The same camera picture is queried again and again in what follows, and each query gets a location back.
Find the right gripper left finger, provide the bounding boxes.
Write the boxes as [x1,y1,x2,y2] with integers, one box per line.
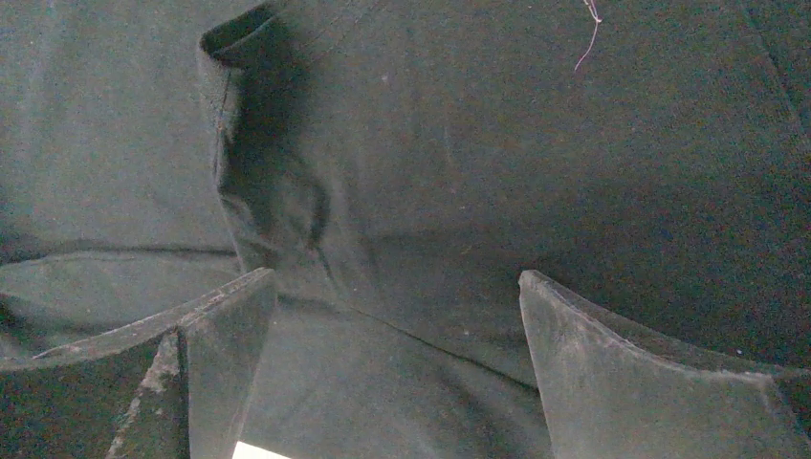
[1,269,277,458]

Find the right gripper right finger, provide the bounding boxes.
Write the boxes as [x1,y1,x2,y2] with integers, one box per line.
[519,271,810,458]

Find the black t shirt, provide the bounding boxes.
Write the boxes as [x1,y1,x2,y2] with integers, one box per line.
[1,1,810,458]

